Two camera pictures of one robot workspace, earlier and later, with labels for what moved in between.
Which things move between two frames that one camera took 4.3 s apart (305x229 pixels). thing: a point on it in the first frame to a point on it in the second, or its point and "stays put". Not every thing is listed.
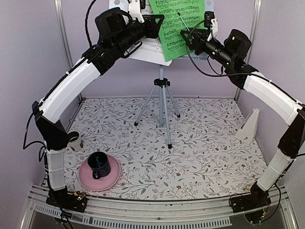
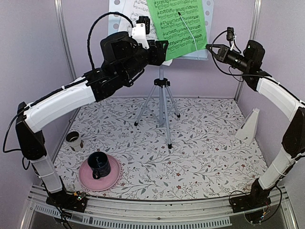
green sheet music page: (179, 15) stays put
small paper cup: (74, 140) stays put
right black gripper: (198, 38) to (221, 55)
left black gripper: (154, 29) to (161, 52)
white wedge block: (247, 131) stays put
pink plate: (104, 182) stays put
